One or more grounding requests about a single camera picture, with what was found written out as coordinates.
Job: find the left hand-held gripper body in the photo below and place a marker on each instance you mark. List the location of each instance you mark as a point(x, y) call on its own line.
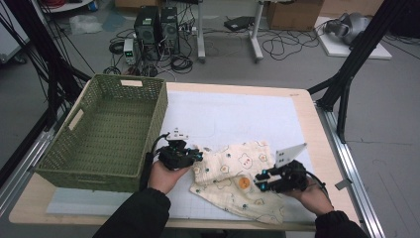
point(175, 158)

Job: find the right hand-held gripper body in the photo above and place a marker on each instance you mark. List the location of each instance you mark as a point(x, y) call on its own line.
point(292, 178)

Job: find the cream printed baby cloth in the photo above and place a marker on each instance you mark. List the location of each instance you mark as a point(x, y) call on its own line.
point(231, 165)

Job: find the green woven basket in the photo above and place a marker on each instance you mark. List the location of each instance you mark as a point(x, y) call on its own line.
point(109, 132)

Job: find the person's left hand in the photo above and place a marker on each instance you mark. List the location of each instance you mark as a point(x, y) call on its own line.
point(165, 180)

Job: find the person's right hand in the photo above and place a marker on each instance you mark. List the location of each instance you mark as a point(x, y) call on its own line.
point(315, 200)

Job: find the grey tape strip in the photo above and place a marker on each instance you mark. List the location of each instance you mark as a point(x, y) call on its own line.
point(343, 184)

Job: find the white grid mat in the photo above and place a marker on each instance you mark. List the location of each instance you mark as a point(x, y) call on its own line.
point(231, 112)

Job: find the grey power supply unit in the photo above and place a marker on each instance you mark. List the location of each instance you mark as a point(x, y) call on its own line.
point(129, 49)

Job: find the small black computer tower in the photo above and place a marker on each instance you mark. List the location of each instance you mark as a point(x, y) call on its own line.
point(170, 29)

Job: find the large black computer tower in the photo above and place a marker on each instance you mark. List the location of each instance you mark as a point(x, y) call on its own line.
point(147, 33)

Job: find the white platform board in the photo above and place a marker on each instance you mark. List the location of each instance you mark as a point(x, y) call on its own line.
point(336, 49)

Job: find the black flat device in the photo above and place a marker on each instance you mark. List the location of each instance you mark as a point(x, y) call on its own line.
point(239, 23)

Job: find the blue-grey floor sheet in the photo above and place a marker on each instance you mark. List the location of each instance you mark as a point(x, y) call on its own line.
point(114, 21)

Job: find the clear plastic bag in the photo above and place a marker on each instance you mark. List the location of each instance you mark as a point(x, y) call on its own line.
point(85, 23)

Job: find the brown cardboard box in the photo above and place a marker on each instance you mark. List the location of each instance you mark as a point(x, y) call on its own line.
point(294, 15)

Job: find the grey rounded machine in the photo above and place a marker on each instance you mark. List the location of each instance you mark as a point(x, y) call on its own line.
point(353, 26)

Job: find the white cabinet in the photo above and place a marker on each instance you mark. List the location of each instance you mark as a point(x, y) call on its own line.
point(10, 39)

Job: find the aluminium rail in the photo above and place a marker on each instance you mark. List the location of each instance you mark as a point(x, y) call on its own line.
point(350, 172)
point(29, 155)

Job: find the white desk frame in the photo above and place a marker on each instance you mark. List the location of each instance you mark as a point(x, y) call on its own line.
point(201, 33)

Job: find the black metal frame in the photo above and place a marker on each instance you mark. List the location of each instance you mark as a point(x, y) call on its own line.
point(363, 43)

